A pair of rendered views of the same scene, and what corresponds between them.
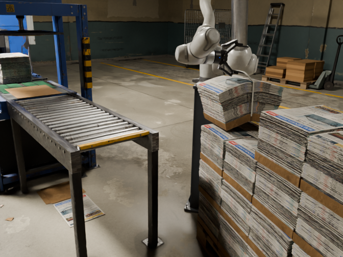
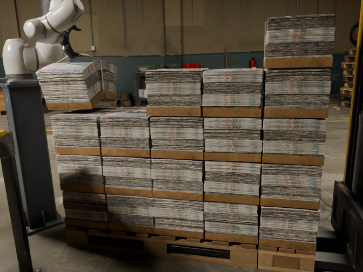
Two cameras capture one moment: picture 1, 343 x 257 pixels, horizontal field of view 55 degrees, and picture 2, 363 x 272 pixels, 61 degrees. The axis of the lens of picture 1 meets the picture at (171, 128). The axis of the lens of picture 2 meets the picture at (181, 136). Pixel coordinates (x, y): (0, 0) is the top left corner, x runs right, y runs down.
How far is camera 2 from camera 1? 97 cm
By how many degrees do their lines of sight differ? 54
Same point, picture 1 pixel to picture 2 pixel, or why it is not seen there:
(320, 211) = (224, 123)
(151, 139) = (7, 141)
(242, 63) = (58, 54)
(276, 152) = (172, 99)
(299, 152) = (195, 88)
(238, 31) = not seen: hidden behind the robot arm
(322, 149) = (217, 77)
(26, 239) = not seen: outside the picture
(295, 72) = not seen: hidden behind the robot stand
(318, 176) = (217, 98)
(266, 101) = (109, 79)
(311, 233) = (220, 143)
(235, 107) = (93, 85)
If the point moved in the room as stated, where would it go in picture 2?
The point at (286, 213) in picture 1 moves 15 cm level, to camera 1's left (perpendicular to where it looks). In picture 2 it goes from (192, 143) to (176, 150)
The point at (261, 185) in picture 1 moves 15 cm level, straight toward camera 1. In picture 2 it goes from (159, 135) to (176, 140)
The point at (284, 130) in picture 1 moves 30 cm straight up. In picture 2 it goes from (176, 77) to (174, 13)
